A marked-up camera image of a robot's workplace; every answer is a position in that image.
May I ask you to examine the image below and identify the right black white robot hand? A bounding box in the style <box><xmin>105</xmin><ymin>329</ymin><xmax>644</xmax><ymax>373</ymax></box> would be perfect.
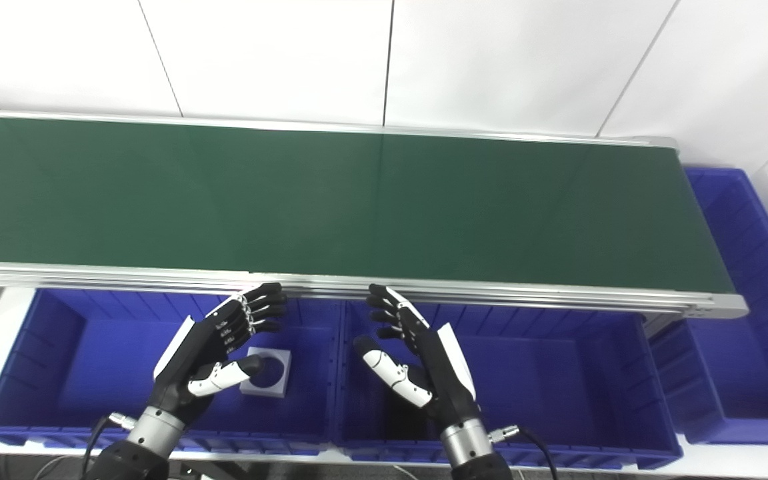
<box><xmin>353</xmin><ymin>284</ymin><xmax>483</xmax><ymax>429</ymax></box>

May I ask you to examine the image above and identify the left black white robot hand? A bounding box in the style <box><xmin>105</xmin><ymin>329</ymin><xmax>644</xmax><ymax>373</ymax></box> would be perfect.
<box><xmin>147</xmin><ymin>283</ymin><xmax>288</xmax><ymax>427</ymax></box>

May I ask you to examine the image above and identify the blue plastic bin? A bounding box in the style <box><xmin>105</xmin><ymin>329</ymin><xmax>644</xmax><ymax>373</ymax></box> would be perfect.
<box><xmin>0</xmin><ymin>288</ymin><xmax>345</xmax><ymax>454</ymax></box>
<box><xmin>334</xmin><ymin>299</ymin><xmax>683</xmax><ymax>469</ymax></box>
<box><xmin>647</xmin><ymin>167</ymin><xmax>768</xmax><ymax>446</ymax></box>

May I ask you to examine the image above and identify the white square part round hole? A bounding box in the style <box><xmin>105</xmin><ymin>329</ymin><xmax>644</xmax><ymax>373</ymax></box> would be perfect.
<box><xmin>239</xmin><ymin>347</ymin><xmax>291</xmax><ymax>399</ymax></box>

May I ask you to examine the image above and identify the green conveyor belt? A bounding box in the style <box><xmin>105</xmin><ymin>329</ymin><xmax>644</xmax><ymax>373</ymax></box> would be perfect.
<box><xmin>0</xmin><ymin>109</ymin><xmax>749</xmax><ymax>319</ymax></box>

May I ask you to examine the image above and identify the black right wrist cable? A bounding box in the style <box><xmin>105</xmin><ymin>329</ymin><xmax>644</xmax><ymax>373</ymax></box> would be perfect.
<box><xmin>489</xmin><ymin>425</ymin><xmax>561</xmax><ymax>480</ymax></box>

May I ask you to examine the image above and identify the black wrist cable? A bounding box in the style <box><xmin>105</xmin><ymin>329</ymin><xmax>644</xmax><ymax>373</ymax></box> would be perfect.
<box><xmin>81</xmin><ymin>413</ymin><xmax>138</xmax><ymax>480</ymax></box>
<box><xmin>489</xmin><ymin>425</ymin><xmax>561</xmax><ymax>480</ymax></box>

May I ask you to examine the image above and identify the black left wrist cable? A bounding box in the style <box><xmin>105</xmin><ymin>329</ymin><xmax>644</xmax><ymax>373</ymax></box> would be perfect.
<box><xmin>81</xmin><ymin>413</ymin><xmax>138</xmax><ymax>480</ymax></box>

